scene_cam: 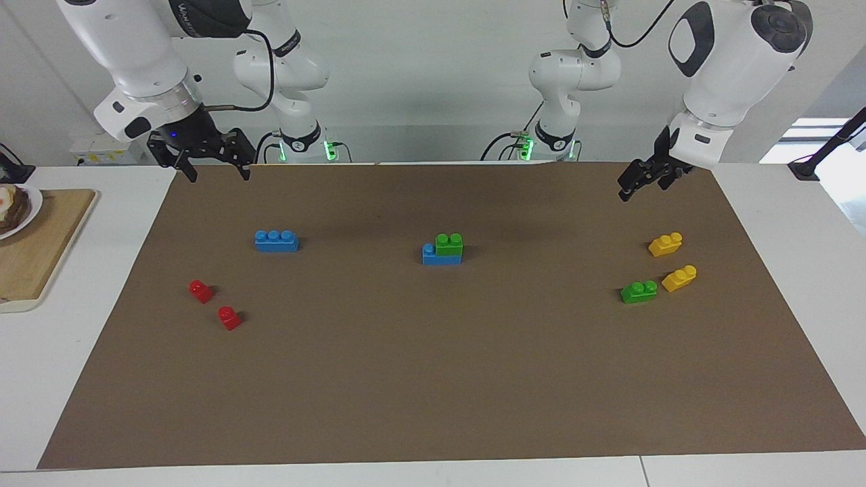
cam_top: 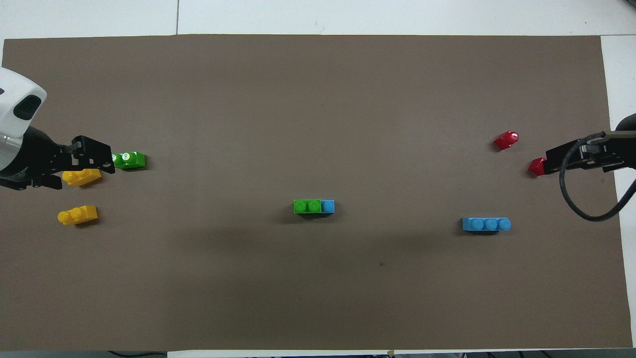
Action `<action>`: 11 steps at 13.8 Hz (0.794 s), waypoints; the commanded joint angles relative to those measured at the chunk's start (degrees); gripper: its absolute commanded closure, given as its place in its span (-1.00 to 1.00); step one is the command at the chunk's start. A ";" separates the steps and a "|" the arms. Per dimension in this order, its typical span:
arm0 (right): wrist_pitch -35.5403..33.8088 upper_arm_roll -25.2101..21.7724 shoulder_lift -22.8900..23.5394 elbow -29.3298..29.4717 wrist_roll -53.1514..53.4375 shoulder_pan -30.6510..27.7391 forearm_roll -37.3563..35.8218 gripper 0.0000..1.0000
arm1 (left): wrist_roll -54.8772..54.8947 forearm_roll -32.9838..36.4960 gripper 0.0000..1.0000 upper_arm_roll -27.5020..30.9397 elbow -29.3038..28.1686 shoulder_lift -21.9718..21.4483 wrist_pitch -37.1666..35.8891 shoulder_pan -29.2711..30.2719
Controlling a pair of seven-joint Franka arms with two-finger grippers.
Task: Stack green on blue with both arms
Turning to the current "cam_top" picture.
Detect yellow two-stud brick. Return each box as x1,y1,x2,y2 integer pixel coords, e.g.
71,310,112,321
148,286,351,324
57,205,99,226
62,168,102,187

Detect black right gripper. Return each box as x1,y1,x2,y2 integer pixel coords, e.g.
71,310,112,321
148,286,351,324
545,131,636,176

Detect brown table mat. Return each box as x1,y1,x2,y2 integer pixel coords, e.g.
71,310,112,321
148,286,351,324
0,34,633,352

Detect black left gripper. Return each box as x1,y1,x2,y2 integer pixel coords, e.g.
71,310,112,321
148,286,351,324
0,126,116,191

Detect green brick with printed studs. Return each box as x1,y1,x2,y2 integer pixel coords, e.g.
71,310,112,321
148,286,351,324
113,151,147,171

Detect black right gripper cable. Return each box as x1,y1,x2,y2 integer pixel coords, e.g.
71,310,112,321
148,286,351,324
558,131,636,222

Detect blue three-stud brick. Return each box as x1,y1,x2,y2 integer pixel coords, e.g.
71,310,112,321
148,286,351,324
297,199,336,216
462,217,512,233

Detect plain green two-stud brick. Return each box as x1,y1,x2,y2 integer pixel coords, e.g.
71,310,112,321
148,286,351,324
293,198,323,215

